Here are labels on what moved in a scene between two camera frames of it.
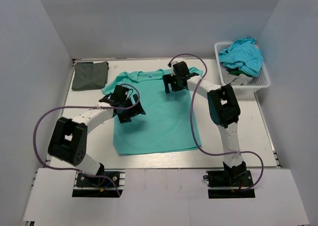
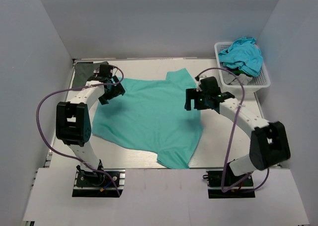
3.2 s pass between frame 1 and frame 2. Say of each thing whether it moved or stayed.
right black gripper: moved
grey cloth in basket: stayed
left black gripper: moved
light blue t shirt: stayed
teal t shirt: moved
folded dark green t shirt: stayed
